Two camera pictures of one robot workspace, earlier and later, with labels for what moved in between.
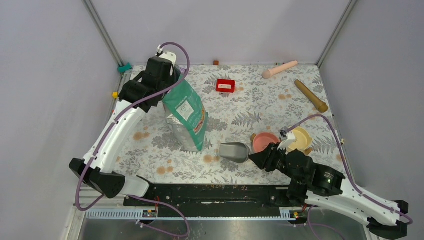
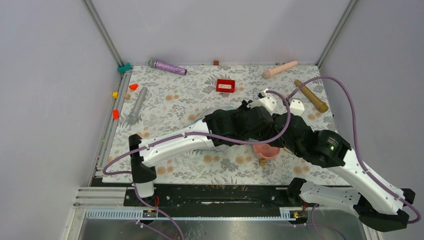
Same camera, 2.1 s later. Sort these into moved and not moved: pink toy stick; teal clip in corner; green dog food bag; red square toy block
Moved: green dog food bag
Not moved: teal clip in corner; red square toy block; pink toy stick
